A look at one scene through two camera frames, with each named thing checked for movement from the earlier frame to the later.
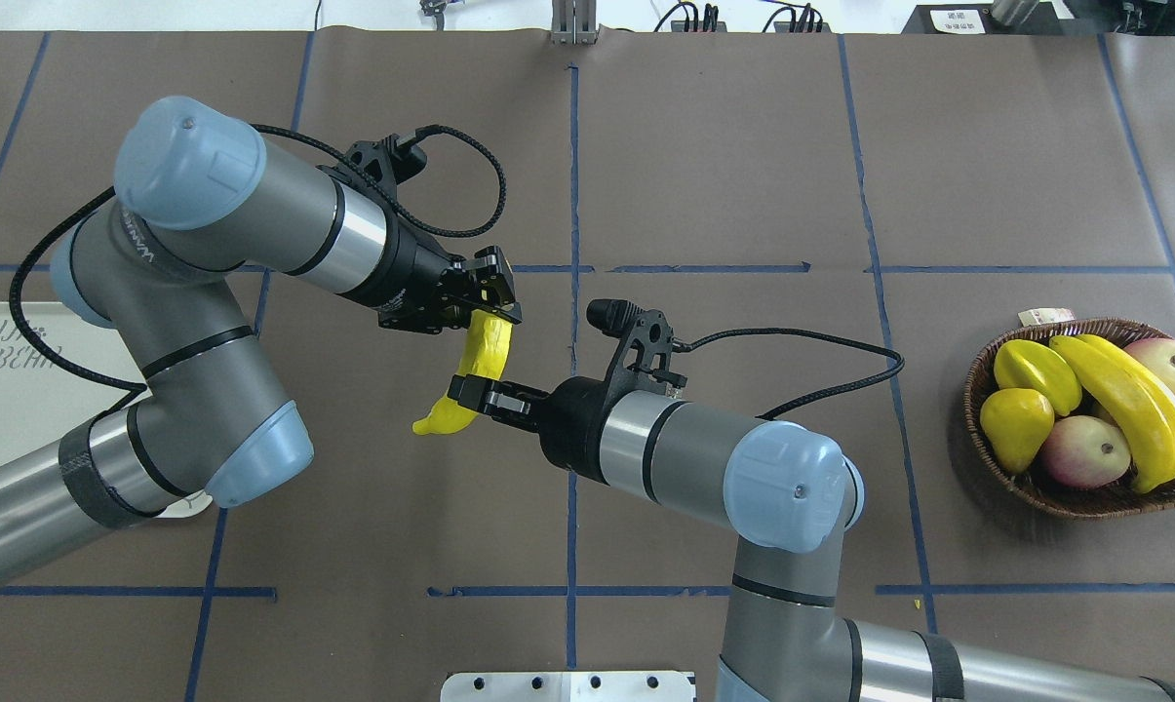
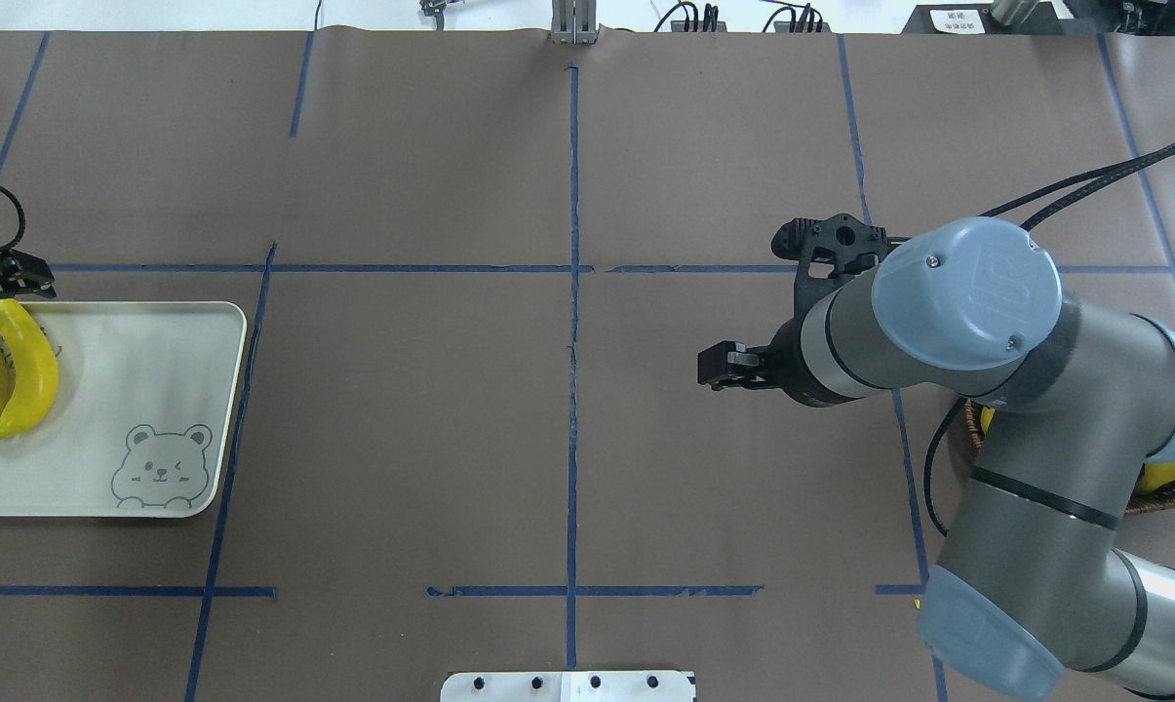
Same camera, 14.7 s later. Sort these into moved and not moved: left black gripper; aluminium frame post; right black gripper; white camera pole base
Moved: left black gripper; right black gripper
Not moved: aluminium frame post; white camera pole base
